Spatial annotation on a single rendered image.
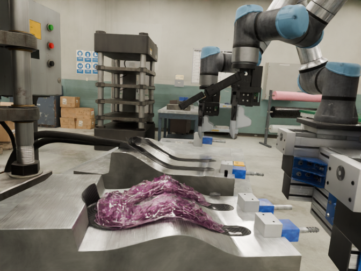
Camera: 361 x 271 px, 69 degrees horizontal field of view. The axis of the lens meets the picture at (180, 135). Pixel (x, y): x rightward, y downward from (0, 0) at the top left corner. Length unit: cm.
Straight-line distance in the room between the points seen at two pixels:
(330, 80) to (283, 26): 48
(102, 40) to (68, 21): 334
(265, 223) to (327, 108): 69
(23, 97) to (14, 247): 69
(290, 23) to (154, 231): 55
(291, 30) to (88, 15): 741
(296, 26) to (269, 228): 46
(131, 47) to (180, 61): 274
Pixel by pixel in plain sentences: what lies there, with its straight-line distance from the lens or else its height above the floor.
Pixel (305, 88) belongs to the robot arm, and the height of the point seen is 116.
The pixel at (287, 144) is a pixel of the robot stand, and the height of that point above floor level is 94.
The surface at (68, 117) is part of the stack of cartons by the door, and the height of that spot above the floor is 29.
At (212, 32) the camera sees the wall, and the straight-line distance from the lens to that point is 737.
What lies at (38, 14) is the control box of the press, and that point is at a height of 142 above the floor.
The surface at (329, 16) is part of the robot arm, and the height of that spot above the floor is 134.
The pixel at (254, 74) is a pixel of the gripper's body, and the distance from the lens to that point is 79.
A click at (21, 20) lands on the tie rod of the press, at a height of 133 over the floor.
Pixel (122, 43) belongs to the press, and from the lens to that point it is 477.
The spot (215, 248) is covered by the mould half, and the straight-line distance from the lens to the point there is 48.
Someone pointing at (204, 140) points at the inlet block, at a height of 93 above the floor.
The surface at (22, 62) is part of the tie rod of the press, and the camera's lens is 109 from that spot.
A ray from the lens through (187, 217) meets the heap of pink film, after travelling 50.
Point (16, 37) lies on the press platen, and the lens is 107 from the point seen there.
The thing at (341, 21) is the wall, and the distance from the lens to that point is 829.
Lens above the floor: 112
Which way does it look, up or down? 9 degrees down
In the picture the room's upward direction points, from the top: 3 degrees clockwise
